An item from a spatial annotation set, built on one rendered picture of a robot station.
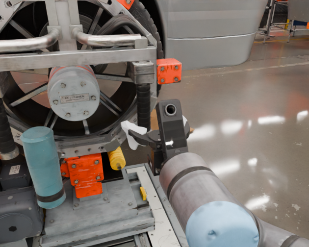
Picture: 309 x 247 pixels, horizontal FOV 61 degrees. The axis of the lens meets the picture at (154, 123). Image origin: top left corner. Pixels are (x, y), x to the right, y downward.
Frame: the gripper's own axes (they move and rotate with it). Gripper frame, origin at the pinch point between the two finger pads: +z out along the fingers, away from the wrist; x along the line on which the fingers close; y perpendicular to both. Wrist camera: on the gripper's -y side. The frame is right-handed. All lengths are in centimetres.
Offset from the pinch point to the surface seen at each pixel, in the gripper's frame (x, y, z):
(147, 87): 0.3, -5.8, 4.3
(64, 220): -30, 61, 33
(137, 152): 19, 83, 109
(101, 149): -11.2, 24.1, 26.3
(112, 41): -7.2, -16.6, 7.5
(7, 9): -31.2, -22.9, 26.2
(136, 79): -2.6, -8.1, 4.4
